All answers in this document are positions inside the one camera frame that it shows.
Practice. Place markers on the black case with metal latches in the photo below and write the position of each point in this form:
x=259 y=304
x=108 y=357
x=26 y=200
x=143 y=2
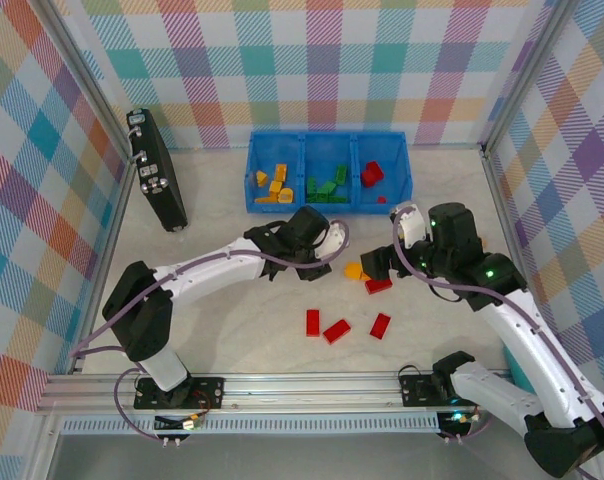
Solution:
x=157 y=175

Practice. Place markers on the green lego brick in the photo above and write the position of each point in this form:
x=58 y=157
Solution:
x=338 y=198
x=314 y=196
x=341 y=173
x=312 y=184
x=327 y=189

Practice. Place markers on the yellow round lego piece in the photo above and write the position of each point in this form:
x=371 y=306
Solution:
x=285 y=196

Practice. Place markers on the aluminium frame post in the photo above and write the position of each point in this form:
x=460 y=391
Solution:
x=77 y=55
x=527 y=75

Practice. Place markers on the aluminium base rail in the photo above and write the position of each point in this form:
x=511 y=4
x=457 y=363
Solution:
x=307 y=392

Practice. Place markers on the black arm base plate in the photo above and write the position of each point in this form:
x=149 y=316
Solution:
x=414 y=392
x=209 y=392

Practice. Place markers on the small power connector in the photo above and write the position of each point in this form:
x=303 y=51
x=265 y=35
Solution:
x=457 y=419
x=192 y=422

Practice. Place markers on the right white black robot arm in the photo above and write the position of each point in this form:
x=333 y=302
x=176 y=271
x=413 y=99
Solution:
x=522 y=340

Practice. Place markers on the blue three-compartment bin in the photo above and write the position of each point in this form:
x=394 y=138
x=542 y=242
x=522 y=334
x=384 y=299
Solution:
x=327 y=150

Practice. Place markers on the aluminium side rail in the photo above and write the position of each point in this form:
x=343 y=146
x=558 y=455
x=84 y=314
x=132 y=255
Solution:
x=502 y=210
x=107 y=240

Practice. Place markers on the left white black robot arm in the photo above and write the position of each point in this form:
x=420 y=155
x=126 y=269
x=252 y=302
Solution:
x=207 y=270

